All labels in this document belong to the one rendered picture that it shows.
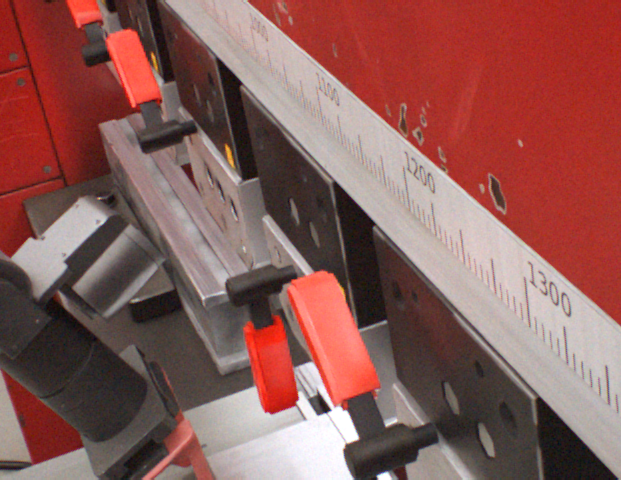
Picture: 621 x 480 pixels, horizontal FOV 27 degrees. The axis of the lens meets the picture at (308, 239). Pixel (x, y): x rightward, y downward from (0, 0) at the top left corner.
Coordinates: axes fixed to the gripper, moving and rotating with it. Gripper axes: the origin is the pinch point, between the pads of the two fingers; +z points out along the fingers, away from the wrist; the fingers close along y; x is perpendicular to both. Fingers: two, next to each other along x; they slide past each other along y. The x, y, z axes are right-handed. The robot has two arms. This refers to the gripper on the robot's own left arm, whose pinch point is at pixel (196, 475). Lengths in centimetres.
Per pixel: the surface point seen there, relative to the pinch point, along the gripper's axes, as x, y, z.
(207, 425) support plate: -1.7, 7.7, 2.7
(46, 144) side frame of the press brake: 1, 87, 7
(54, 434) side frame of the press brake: 32, 87, 41
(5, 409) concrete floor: 62, 175, 81
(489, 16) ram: -28, -43, -37
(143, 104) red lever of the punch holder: -15.6, 8.2, -21.1
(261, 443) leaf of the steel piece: -4.5, 2.8, 4.0
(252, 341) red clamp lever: -11.9, -14.6, -15.3
